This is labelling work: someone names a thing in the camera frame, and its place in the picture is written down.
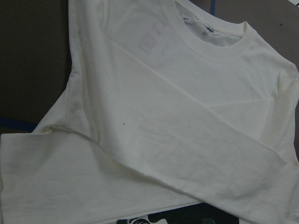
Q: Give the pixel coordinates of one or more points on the cream long-sleeve cat shirt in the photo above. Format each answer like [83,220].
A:
[166,106]

